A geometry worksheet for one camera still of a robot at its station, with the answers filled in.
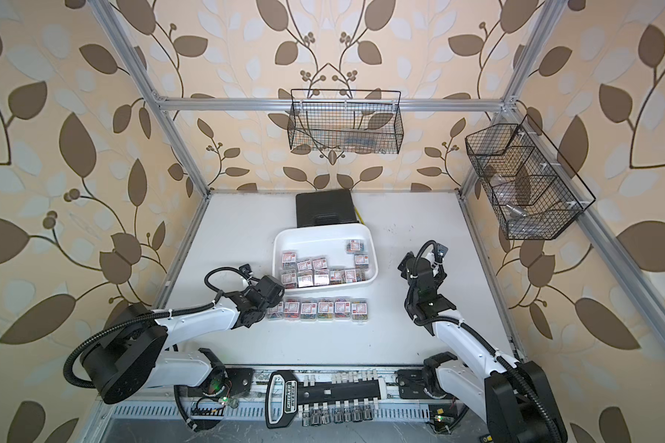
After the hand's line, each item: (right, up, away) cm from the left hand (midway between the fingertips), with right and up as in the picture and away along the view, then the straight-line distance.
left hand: (262, 291), depth 90 cm
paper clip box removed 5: (+32, -5, -4) cm, 33 cm away
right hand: (+51, +11, -4) cm, 53 cm away
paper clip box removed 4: (+26, -4, -4) cm, 27 cm away
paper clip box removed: (+11, -5, -4) cm, 12 cm away
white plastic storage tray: (+17, +10, +9) cm, 21 cm away
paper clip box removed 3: (+21, -5, -4) cm, 22 cm away
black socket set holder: (+28, -22, -19) cm, 41 cm away
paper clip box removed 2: (+16, -5, -4) cm, 17 cm away
